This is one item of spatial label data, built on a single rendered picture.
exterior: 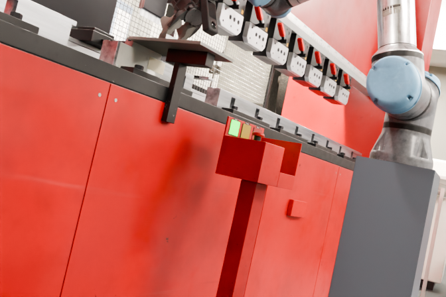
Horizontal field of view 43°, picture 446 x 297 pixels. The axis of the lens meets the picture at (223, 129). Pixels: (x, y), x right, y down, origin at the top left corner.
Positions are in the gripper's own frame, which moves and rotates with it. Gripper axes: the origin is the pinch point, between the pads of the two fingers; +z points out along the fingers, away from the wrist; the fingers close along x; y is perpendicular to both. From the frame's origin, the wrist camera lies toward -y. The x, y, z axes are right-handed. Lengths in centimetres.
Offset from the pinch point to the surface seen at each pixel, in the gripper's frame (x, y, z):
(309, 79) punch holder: -113, 21, -5
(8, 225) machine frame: 43, -41, 39
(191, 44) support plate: 5.6, -11.6, -7.2
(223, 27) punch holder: -35.4, 17.4, -7.0
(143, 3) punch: 3.9, 14.7, -1.3
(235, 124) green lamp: -22.4, -23.1, 5.3
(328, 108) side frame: -214, 52, 15
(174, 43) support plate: 6.0, -7.2, -3.5
